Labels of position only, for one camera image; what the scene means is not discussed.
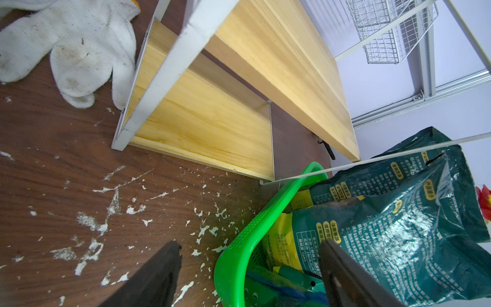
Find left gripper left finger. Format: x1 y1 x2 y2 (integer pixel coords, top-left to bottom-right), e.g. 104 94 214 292
101 240 182 306

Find green seed bag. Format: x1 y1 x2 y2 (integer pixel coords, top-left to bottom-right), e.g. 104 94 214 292
244 266 329 306

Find green plastic basket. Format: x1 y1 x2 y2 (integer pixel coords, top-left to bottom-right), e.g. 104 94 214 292
214 162 327 306

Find dark green fertilizer bag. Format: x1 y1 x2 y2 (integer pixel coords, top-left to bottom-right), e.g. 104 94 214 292
262 154 490 306
286 145 473 212

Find black small shovel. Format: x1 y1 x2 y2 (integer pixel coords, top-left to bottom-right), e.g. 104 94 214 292
317 139 336 161

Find artificial flower bouquet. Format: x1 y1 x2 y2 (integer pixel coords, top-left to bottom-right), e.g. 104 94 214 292
476 185 491 223

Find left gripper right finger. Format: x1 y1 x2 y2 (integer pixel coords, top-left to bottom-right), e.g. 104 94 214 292
319 239 403 307

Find white gloves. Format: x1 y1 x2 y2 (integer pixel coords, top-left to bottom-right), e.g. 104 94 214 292
1 1 141 110

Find white wooden shelf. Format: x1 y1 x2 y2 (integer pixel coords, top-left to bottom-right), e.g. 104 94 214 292
110 0 491 187

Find white wire wall rack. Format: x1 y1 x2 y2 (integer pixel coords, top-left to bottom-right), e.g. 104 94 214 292
347 0 439 65

